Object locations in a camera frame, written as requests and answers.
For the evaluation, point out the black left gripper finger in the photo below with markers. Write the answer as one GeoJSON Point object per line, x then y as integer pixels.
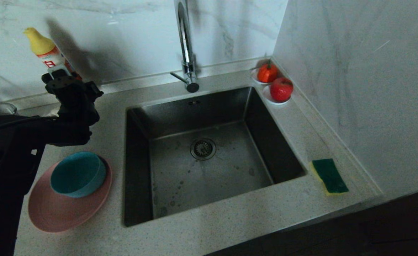
{"type": "Point", "coordinates": [94, 90]}
{"type": "Point", "coordinates": [48, 78]}

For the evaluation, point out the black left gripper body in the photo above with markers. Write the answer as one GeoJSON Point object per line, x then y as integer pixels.
{"type": "Point", "coordinates": [73, 103]}

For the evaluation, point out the orange detergent bottle yellow cap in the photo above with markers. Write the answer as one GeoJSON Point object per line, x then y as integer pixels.
{"type": "Point", "coordinates": [40, 44]}

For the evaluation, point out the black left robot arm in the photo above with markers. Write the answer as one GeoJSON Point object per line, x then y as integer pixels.
{"type": "Point", "coordinates": [6, 160]}

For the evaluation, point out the chrome faucet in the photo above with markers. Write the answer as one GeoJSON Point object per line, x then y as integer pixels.
{"type": "Point", "coordinates": [186, 46]}

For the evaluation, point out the stainless steel sink basin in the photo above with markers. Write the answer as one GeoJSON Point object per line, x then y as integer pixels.
{"type": "Point", "coordinates": [212, 177]}

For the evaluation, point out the green and yellow sponge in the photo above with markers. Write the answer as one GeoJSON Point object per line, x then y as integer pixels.
{"type": "Point", "coordinates": [330, 175]}

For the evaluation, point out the teal bowl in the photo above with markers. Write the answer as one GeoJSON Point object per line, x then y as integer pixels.
{"type": "Point", "coordinates": [76, 174]}

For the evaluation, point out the pink plate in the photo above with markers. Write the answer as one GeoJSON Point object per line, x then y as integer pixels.
{"type": "Point", "coordinates": [56, 217]}

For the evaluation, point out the round metal drain strainer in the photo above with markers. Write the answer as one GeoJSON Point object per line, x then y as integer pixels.
{"type": "Point", "coordinates": [203, 149]}

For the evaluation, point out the orange-red tomato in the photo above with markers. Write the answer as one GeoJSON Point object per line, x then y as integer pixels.
{"type": "Point", "coordinates": [267, 73]}

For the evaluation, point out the red apple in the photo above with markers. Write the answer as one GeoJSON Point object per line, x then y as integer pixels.
{"type": "Point", "coordinates": [281, 90]}

